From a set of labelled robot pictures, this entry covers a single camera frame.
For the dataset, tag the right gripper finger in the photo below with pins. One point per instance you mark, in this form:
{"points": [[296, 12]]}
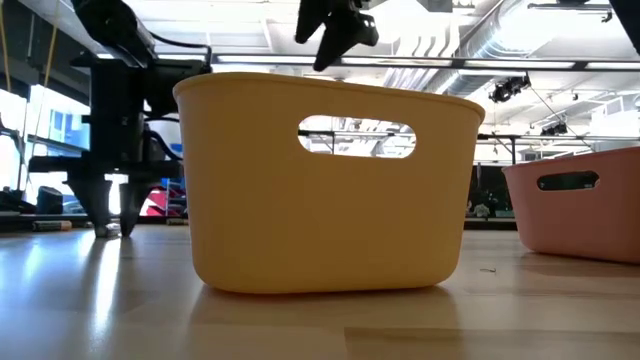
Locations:
{"points": [[311, 20], [337, 47]]}

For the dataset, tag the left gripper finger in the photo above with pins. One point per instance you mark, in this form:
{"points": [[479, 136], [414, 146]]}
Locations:
{"points": [[130, 200], [97, 200]]}

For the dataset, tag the black copper AA battery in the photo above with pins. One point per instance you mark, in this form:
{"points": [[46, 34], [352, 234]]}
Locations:
{"points": [[115, 230], [178, 221], [53, 225]]}

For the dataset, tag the yellow plastic bin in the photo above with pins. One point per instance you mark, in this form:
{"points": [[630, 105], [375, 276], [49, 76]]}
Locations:
{"points": [[300, 225]]}

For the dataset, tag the rack with blue red bins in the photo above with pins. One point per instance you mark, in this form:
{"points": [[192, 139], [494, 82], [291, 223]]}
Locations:
{"points": [[167, 202]]}

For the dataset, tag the black bag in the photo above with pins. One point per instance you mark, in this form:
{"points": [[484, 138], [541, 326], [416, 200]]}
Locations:
{"points": [[49, 200]]}

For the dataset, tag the black stage light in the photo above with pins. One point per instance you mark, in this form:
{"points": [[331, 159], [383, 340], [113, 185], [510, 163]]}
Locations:
{"points": [[507, 89], [552, 130]]}

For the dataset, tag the black cabinet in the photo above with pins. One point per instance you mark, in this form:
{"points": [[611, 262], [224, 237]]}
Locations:
{"points": [[492, 190]]}

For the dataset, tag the tiny dark scrap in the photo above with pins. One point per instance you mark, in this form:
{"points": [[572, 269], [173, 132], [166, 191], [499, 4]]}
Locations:
{"points": [[487, 270]]}

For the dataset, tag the pink plastic basket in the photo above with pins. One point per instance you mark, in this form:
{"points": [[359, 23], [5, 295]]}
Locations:
{"points": [[575, 225]]}

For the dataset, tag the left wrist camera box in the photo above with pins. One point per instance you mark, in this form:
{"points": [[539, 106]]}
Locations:
{"points": [[175, 87]]}

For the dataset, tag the black ceiling rail fixture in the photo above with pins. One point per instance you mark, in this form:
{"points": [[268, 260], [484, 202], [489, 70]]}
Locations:
{"points": [[570, 6]]}

